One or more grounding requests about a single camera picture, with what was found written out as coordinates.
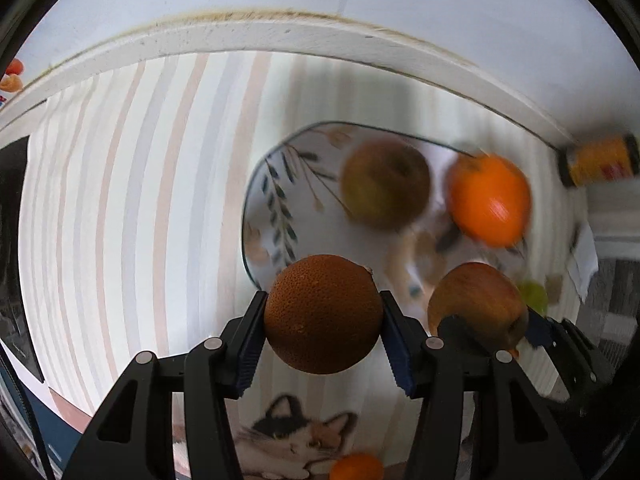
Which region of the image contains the reddish brown apple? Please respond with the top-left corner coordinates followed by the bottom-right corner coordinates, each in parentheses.
top-left (427, 262), bottom-right (530, 353)

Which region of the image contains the striped mat with cat print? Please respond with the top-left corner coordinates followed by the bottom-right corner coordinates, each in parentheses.
top-left (17, 50), bottom-right (596, 480)

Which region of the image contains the greenish brown apple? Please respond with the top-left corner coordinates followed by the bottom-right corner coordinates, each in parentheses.
top-left (340, 139), bottom-right (432, 231)

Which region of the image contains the green apple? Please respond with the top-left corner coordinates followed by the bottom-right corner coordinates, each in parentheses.
top-left (517, 281), bottom-right (548, 311)

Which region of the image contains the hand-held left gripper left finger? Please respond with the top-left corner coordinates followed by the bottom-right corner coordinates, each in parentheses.
top-left (60, 290), bottom-right (271, 480)

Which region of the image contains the blue cabinet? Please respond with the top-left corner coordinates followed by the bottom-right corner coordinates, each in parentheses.
top-left (0, 385), bottom-right (86, 480)

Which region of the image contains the dark orange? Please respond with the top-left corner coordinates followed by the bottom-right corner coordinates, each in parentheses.
top-left (263, 255), bottom-right (384, 375)

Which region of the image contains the leaf pattern ceramic plate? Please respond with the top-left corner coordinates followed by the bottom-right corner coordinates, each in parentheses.
top-left (241, 121), bottom-right (531, 311)

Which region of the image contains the white crumpled paper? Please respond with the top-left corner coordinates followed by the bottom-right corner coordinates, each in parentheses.
top-left (567, 222), bottom-right (601, 296)

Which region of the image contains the colourful wall sticker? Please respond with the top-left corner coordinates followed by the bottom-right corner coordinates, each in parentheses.
top-left (0, 57), bottom-right (26, 106)

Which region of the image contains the orange tangerine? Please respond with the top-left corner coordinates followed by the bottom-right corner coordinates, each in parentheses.
top-left (328, 452), bottom-right (385, 480)

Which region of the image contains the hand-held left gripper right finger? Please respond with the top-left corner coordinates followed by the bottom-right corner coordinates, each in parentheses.
top-left (378, 290), bottom-right (586, 480)

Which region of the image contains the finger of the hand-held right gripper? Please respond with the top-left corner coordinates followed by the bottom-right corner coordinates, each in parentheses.
top-left (522, 307), bottom-right (621, 411)
top-left (436, 314), bottom-right (493, 358)

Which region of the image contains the soy sauce bottle yellow label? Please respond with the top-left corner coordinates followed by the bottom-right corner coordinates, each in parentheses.
top-left (557, 132), bottom-right (640, 188)

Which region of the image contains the large orange persimmon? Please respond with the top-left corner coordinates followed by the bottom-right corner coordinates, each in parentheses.
top-left (445, 152), bottom-right (532, 248)

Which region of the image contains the black gas stove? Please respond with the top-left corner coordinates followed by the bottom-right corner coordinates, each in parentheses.
top-left (0, 137), bottom-right (46, 386)

